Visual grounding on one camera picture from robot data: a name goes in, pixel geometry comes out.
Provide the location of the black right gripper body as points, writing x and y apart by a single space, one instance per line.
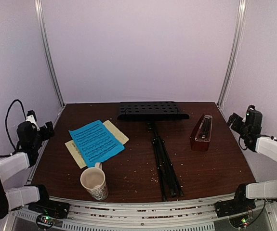
233 121

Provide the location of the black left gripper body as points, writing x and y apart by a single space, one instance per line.
46 135

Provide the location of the yellow sheet music page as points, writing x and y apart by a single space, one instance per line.
74 151

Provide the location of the red wooden metronome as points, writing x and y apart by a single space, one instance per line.
200 137

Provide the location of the blue sheet music page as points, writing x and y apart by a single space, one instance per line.
96 142

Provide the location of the black music stand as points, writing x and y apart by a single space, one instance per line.
151 112

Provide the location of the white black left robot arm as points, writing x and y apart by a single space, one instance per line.
30 141

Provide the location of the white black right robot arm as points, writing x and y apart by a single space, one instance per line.
249 130

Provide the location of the white ceramic mug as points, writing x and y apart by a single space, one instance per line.
93 180

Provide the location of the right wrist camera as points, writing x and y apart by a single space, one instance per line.
250 108

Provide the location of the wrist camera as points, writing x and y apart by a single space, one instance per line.
250 108
31 117

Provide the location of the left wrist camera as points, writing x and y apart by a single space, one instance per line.
31 117

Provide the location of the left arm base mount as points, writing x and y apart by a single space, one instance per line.
49 212

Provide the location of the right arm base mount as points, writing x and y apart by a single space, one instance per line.
239 212

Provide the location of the right aluminium corner post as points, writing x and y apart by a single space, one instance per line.
239 27

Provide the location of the aluminium corner post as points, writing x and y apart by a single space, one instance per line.
239 27
48 56

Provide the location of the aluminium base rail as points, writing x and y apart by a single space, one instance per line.
183 215

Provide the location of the left aluminium corner post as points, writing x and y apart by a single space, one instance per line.
48 56

